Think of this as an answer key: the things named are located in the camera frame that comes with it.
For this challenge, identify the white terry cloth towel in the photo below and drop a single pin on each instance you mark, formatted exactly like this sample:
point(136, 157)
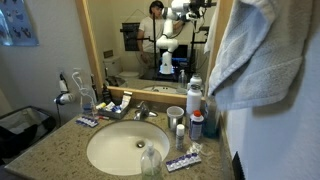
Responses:
point(260, 66)

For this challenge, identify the chrome sink faucet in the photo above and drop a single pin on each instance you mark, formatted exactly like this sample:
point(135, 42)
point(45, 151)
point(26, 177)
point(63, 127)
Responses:
point(143, 111)

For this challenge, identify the grey plastic cup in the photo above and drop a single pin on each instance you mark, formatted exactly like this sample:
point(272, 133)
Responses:
point(175, 118)

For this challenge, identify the white toothpaste tube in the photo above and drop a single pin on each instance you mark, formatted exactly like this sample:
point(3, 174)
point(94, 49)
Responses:
point(126, 100)

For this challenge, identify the tall white bottle silver lid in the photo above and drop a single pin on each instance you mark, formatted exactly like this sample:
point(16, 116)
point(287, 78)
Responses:
point(194, 101)

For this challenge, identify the small white-capped bottle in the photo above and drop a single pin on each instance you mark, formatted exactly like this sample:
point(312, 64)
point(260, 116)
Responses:
point(180, 136)

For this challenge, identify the blue white tube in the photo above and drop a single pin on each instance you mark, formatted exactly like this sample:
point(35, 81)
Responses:
point(112, 107)

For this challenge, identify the white spray can red cap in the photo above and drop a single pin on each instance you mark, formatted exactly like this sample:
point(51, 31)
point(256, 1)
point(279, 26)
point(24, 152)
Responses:
point(196, 126)

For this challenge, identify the small dark bottle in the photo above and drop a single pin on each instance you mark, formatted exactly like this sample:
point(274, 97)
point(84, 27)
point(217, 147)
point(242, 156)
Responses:
point(106, 95)

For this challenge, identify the black toiletry tray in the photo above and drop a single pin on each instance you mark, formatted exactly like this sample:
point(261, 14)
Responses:
point(111, 115)

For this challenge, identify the blue mouthwash bottle black cap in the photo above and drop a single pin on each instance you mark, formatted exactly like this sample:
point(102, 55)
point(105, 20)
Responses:
point(210, 121)

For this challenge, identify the small yellow tube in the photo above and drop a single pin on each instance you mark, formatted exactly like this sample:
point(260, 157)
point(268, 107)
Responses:
point(101, 106)

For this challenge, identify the red pen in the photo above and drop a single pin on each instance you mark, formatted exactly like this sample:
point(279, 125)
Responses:
point(104, 117)

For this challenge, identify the dark electric toothbrush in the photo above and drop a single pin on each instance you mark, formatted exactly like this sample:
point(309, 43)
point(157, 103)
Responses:
point(95, 88)

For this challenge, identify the crumpled clear plastic wrapper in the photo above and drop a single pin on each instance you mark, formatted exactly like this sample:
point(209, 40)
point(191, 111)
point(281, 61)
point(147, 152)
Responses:
point(197, 148)

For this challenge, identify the clear soap dispenser bottle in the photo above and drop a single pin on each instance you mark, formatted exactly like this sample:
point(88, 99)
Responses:
point(151, 163)

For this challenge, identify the oval white sink basin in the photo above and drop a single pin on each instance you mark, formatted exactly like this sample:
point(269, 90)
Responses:
point(116, 150)

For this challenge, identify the small blue jar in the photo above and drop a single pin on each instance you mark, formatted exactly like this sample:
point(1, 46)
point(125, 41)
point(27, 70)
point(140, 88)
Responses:
point(87, 107)

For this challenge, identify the blue white pill organizer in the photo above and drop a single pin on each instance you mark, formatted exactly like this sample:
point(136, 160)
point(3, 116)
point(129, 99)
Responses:
point(87, 121)

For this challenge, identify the black ribbed comb-like object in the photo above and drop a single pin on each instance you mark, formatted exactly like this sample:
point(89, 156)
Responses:
point(238, 168)

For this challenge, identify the wood-framed wall mirror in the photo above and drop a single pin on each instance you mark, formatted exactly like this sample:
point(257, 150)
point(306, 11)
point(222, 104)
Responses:
point(146, 95)

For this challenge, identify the white wall plug adapter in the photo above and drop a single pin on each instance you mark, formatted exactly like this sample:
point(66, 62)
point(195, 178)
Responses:
point(63, 85)

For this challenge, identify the blue wall poster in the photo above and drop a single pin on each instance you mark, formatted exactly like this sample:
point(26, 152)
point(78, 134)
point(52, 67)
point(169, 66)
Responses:
point(18, 23)

